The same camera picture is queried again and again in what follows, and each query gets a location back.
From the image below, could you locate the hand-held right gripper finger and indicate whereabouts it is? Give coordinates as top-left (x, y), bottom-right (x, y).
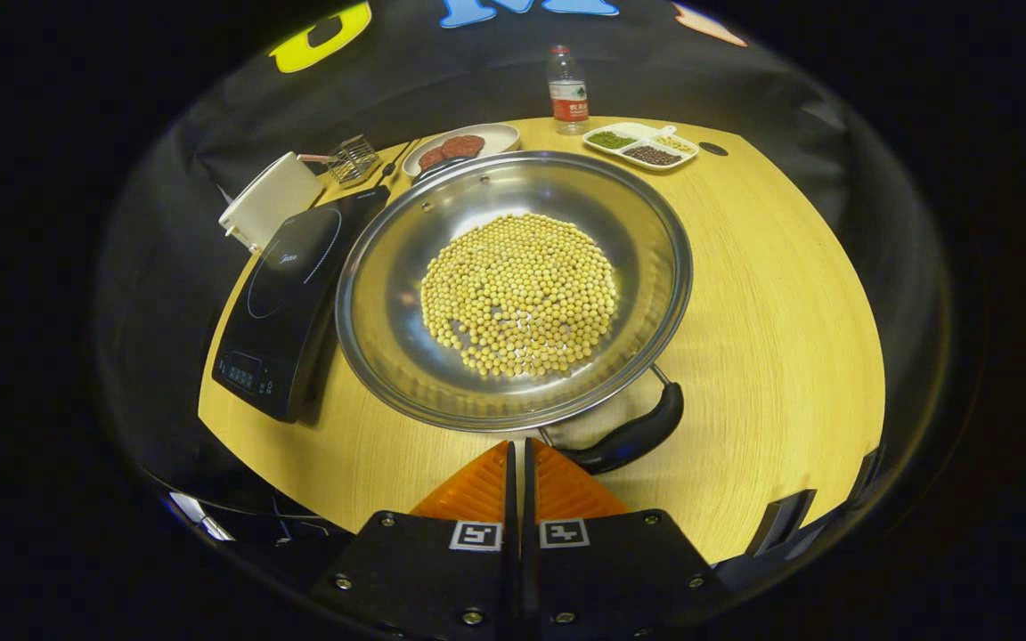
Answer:
top-left (522, 436), bottom-right (728, 641)
top-left (313, 439), bottom-right (521, 641)

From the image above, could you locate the stainless steel pot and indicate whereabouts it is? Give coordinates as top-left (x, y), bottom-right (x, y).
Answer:
top-left (335, 150), bottom-right (694, 475)

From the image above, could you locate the black induction cooktop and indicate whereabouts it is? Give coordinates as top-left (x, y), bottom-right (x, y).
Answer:
top-left (212, 185), bottom-right (391, 424)

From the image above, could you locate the pile of soybeans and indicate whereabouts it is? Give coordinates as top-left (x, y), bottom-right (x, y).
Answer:
top-left (420, 212), bottom-right (619, 378)

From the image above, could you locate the pile of dark red beans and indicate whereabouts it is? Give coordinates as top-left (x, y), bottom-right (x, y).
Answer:
top-left (623, 145), bottom-right (683, 167)

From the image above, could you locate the round white plate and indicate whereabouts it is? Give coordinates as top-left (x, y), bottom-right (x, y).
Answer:
top-left (402, 123), bottom-right (521, 177)

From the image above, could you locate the white toaster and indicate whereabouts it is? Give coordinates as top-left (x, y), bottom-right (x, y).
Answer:
top-left (218, 151), bottom-right (325, 255)

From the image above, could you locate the white divided dish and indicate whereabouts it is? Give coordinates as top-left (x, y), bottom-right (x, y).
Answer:
top-left (582, 121), bottom-right (700, 172)

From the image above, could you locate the clear plastic water bottle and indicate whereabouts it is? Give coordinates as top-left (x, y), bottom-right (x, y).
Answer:
top-left (547, 45), bottom-right (590, 136)

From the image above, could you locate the black backdrop cloth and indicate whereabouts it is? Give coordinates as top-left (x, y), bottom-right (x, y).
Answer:
top-left (94, 0), bottom-right (950, 499)

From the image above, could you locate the black power cable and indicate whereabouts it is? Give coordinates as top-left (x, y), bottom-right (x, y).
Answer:
top-left (375, 138), bottom-right (416, 188)

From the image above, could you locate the metal wire basket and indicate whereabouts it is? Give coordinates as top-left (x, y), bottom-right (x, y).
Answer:
top-left (328, 134), bottom-right (382, 186)

